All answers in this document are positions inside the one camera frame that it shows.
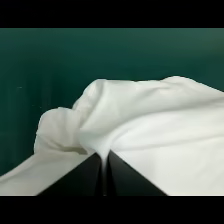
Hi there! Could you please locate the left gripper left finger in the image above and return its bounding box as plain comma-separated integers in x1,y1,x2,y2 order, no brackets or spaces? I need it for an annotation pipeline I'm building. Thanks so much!
38,152,104,197

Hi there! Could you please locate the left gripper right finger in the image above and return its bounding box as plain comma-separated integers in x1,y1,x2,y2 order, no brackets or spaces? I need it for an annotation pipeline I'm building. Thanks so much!
107,149,168,197

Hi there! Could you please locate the white shirt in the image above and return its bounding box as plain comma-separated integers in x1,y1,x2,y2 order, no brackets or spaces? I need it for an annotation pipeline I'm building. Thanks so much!
0,75,224,197

